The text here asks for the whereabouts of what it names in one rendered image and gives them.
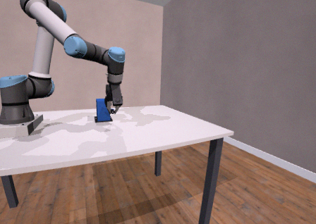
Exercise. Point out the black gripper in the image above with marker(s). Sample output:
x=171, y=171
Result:
x=108, y=98

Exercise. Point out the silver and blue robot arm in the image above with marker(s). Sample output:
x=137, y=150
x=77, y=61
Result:
x=51, y=20

